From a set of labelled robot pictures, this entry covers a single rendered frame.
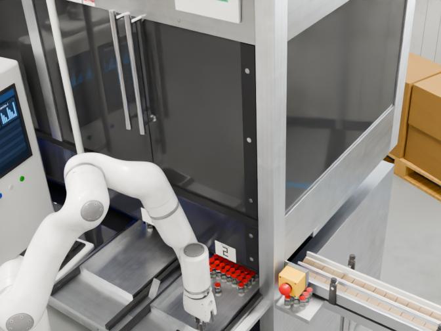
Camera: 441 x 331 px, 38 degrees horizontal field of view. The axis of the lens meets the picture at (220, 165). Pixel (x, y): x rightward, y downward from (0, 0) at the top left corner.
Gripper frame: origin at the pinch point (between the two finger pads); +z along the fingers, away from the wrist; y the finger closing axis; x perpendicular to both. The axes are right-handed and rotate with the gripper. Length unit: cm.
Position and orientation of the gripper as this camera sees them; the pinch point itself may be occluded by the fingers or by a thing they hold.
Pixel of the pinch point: (201, 324)
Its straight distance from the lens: 209.5
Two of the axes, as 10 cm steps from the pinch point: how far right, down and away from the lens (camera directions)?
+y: -8.1, -3.0, 5.1
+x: -5.9, 4.7, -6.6
